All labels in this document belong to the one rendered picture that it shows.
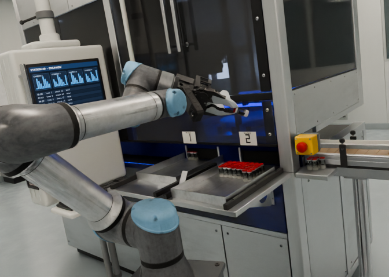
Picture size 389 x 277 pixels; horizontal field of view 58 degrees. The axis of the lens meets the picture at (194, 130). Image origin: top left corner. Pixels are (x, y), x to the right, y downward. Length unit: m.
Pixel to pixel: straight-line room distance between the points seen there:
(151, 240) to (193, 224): 1.03
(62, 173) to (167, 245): 0.31
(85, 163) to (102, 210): 1.01
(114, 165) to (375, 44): 4.75
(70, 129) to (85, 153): 1.23
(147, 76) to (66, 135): 0.42
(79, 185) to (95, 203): 0.07
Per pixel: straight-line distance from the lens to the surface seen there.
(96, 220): 0.98
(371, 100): 6.12
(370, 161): 1.48
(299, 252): 1.64
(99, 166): 1.99
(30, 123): 0.71
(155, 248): 0.93
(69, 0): 2.39
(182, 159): 1.90
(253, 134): 1.52
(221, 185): 1.43
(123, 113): 0.82
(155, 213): 0.91
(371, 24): 6.04
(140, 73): 1.07
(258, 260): 1.78
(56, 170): 0.87
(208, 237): 1.91
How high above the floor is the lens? 1.35
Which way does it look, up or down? 10 degrees down
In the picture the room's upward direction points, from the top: 9 degrees counter-clockwise
